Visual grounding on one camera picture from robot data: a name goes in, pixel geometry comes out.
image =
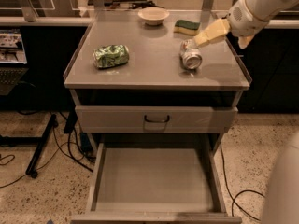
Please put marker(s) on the cream ceramic bowl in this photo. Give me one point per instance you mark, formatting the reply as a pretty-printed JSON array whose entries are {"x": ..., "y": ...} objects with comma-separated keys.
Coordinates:
[{"x": 153, "y": 16}]

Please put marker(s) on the silver 7up can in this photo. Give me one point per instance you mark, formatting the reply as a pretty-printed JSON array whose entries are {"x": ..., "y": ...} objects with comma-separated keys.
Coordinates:
[{"x": 190, "y": 55}]

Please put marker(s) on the monitor with keyboard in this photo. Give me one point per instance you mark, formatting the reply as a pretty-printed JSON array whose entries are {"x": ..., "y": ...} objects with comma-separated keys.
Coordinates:
[{"x": 13, "y": 61}]

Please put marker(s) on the black desk leg stand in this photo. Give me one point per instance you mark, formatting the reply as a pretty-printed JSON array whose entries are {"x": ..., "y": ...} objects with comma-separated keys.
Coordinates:
[{"x": 40, "y": 142}]

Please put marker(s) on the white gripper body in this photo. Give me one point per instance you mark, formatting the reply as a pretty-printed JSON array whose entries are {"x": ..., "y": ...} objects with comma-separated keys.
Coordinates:
[{"x": 244, "y": 21}]

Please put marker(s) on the green and yellow sponge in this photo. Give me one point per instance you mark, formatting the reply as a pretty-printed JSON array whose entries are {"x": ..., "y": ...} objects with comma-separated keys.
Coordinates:
[{"x": 186, "y": 27}]

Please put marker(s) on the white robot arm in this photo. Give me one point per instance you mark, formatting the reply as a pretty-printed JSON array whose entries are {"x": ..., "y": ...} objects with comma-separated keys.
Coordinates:
[{"x": 281, "y": 205}]

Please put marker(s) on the open grey lower drawer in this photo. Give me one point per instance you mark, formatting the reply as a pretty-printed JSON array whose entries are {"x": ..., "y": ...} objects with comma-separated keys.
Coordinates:
[{"x": 133, "y": 185}]

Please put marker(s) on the crushed green soda can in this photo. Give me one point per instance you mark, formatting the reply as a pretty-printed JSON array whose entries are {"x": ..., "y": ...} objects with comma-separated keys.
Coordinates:
[{"x": 110, "y": 56}]

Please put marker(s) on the grey drawer cabinet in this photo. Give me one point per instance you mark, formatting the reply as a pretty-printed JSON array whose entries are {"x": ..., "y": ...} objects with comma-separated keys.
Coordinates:
[{"x": 154, "y": 74}]

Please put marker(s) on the closed grey drawer with handle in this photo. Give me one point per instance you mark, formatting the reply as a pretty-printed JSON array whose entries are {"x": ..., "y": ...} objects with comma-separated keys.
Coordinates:
[{"x": 154, "y": 119}]

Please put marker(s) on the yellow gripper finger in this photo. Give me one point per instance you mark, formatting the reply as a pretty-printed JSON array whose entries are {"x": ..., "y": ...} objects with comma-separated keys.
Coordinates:
[
  {"x": 214, "y": 33},
  {"x": 243, "y": 41}
]

